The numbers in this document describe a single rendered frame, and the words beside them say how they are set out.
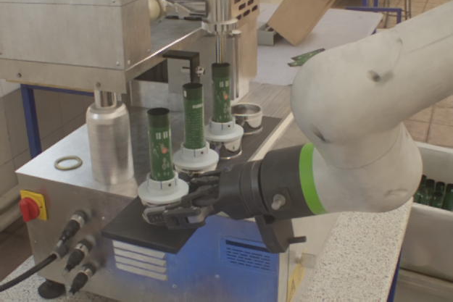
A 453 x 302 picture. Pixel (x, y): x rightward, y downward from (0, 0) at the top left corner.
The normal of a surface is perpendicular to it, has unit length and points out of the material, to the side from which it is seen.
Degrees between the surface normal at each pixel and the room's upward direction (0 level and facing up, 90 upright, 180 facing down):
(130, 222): 0
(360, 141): 113
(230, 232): 90
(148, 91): 90
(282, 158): 33
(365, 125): 105
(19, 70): 90
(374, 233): 0
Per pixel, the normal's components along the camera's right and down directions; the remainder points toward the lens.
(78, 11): -0.39, 0.38
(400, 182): 0.36, 0.41
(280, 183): -0.49, -0.06
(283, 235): 0.86, -0.18
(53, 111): 0.92, 0.14
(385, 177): 0.21, 0.56
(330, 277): -0.02, -0.91
